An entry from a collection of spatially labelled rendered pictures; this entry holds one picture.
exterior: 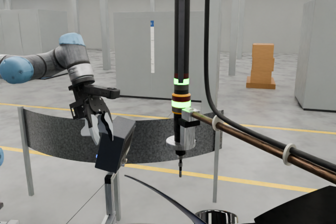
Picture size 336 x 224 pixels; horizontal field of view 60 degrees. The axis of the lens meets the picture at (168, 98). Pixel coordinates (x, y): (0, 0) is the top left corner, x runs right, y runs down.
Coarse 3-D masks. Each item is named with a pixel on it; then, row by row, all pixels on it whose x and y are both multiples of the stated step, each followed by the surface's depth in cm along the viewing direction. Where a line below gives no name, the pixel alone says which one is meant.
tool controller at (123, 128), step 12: (120, 120) 153; (132, 120) 157; (120, 132) 138; (132, 132) 152; (108, 144) 135; (120, 144) 134; (96, 156) 137; (108, 156) 136; (120, 156) 137; (108, 168) 138
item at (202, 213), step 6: (204, 210) 76; (210, 210) 75; (216, 210) 75; (222, 210) 75; (198, 216) 76; (204, 216) 75; (216, 216) 74; (222, 216) 74; (228, 216) 74; (234, 216) 76; (216, 222) 73; (222, 222) 73; (228, 222) 73; (234, 222) 75
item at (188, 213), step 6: (138, 180) 55; (150, 186) 52; (162, 192) 51; (168, 198) 50; (174, 204) 52; (180, 204) 48; (186, 210) 48; (192, 216) 48; (198, 222) 49; (204, 222) 46
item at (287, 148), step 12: (204, 12) 55; (204, 24) 56; (204, 36) 56; (204, 48) 56; (204, 60) 57; (204, 72) 57; (204, 84) 58; (216, 108) 57; (216, 120) 56; (228, 120) 53; (252, 132) 48; (276, 144) 44; (288, 144) 42; (300, 156) 40; (312, 156) 39
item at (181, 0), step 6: (180, 0) 60; (180, 6) 60; (180, 12) 61; (180, 18) 61; (180, 24) 61; (180, 30) 61; (180, 36) 62; (180, 42) 62; (180, 48) 62; (180, 54) 62; (180, 60) 63; (180, 66) 63; (180, 72) 63; (180, 78) 63
